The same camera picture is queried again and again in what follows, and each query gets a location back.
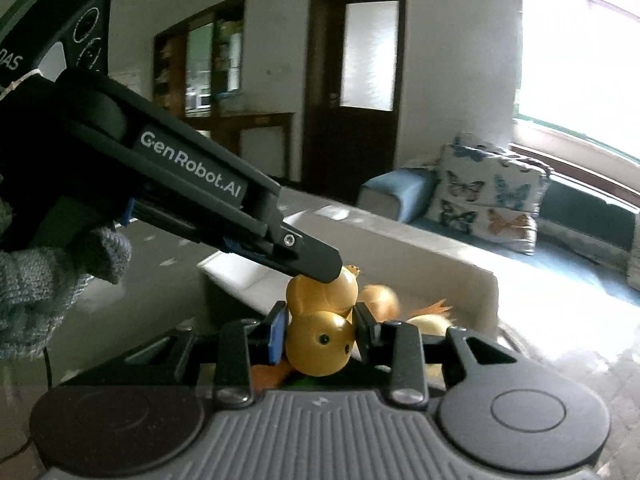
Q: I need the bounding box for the pale yellow plush duck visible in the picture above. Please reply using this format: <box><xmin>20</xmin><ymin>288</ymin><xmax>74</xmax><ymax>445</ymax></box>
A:
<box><xmin>407</xmin><ymin>299</ymin><xmax>452</xmax><ymax>337</ymax></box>

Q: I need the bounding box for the small yellow rubber duck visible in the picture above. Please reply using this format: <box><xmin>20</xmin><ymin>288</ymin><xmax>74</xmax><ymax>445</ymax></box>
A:
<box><xmin>285</xmin><ymin>266</ymin><xmax>359</xmax><ymax>377</ymax></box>

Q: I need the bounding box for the orange sponge block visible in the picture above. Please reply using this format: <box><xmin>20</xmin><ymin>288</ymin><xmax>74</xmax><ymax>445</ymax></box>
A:
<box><xmin>250</xmin><ymin>360</ymin><xmax>294</xmax><ymax>392</ymax></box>

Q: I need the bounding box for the grey knit gloved hand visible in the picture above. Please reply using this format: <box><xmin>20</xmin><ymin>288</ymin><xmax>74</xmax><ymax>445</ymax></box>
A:
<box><xmin>1</xmin><ymin>223</ymin><xmax>132</xmax><ymax>360</ymax></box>

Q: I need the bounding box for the grey cardboard storage box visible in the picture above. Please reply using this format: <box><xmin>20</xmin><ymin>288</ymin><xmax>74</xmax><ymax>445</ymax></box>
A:
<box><xmin>200</xmin><ymin>210</ymin><xmax>499</xmax><ymax>338</ymax></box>

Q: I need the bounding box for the dark wooden side table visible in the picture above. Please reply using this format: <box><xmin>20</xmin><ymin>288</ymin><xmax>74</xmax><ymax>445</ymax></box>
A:
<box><xmin>183</xmin><ymin>112</ymin><xmax>294</xmax><ymax>181</ymax></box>

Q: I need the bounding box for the butterfly print pillow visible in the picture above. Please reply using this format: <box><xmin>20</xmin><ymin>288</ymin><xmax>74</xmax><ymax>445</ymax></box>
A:
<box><xmin>425</xmin><ymin>132</ymin><xmax>552</xmax><ymax>256</ymax></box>

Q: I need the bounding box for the blue sofa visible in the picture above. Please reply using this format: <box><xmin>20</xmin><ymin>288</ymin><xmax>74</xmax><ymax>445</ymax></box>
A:
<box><xmin>357</xmin><ymin>168</ymin><xmax>639</xmax><ymax>306</ymax></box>

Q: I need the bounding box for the dark wooden door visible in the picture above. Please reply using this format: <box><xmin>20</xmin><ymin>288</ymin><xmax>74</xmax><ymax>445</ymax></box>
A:
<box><xmin>302</xmin><ymin>0</ymin><xmax>407</xmax><ymax>203</ymax></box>

